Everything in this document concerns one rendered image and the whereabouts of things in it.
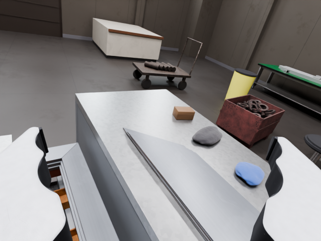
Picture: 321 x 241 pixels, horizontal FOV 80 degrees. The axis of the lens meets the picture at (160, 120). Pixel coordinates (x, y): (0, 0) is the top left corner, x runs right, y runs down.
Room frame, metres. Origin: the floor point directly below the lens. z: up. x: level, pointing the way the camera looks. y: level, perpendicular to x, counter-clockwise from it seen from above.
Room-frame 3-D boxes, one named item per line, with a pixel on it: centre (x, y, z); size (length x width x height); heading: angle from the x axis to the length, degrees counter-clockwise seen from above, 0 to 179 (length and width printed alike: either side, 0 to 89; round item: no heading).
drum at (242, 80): (4.36, -1.57, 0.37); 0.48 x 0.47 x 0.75; 33
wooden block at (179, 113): (0.93, -0.11, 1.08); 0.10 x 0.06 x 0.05; 114
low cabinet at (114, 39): (6.97, 1.82, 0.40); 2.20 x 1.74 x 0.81; 34
